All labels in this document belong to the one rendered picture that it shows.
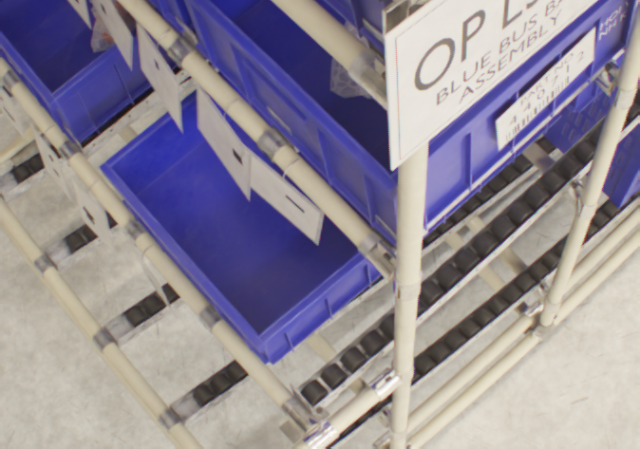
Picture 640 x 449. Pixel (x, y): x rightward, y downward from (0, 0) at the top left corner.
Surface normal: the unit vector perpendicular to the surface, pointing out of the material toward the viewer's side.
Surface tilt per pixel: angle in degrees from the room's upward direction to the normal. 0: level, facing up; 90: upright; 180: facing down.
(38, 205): 0
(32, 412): 0
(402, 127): 90
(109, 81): 90
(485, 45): 90
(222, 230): 3
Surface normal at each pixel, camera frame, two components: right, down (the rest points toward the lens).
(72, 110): 0.65, 0.66
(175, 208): -0.09, -0.42
